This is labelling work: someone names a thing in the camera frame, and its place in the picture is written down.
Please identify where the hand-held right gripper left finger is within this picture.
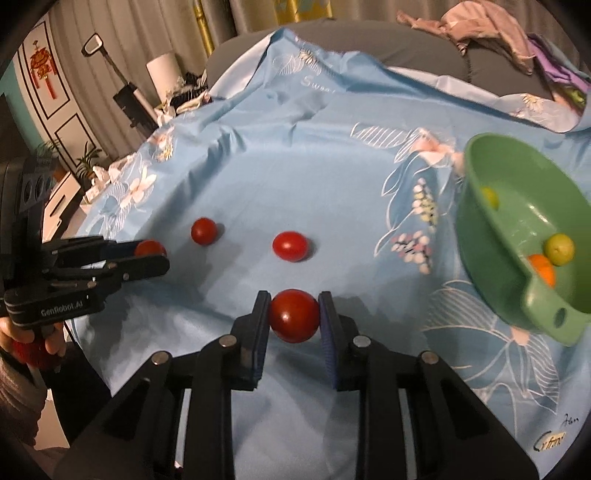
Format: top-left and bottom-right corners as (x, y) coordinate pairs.
(53, 291), (273, 480)

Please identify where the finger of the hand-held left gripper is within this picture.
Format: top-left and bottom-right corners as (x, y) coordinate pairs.
(44, 236), (139, 266)
(51, 256), (170, 289)

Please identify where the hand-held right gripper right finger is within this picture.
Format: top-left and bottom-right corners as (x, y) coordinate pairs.
(318, 291), (541, 480)

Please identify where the red cherry tomato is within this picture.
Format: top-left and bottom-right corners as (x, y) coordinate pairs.
(268, 289), (321, 343)
(135, 239), (167, 259)
(272, 231), (308, 263)
(191, 218), (218, 246)

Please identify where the green plastic basin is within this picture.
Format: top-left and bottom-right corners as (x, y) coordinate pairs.
(455, 133), (591, 347)

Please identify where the small orange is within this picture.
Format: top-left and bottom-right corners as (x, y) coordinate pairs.
(527, 254), (557, 288)

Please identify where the small green tomato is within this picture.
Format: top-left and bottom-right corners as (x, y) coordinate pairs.
(543, 233), (575, 267)

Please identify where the person's left forearm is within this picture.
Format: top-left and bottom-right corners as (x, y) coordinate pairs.
(0, 351), (51, 444)

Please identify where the person's left hand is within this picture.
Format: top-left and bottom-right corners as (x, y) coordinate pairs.
(0, 318), (66, 357)

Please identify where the white cabinet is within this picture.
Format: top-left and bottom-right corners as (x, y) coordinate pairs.
(44, 171), (95, 243)

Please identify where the upright vacuum cleaner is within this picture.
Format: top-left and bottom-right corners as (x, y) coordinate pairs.
(82, 33), (158, 127)

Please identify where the red knot decoration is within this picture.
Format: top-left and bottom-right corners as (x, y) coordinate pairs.
(28, 39), (58, 100)

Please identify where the blue floral bed sheet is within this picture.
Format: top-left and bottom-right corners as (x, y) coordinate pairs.
(69, 28), (591, 480)

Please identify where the black and white cloth pile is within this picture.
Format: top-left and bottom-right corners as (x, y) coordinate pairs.
(157, 71), (213, 125)

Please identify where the white cylinder appliance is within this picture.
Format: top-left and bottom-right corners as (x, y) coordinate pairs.
(146, 52), (182, 102)

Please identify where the grey curtain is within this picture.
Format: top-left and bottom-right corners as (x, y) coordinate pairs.
(48, 0), (241, 162)

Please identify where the gold pole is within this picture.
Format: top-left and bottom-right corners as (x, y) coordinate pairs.
(191, 0), (215, 54)

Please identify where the grey sofa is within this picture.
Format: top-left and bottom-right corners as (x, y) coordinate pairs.
(205, 18), (568, 100)

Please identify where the purple cloth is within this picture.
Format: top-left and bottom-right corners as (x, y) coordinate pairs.
(526, 32), (591, 104)

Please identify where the pink clothes pile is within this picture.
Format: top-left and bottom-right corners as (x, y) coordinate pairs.
(398, 0), (536, 75)

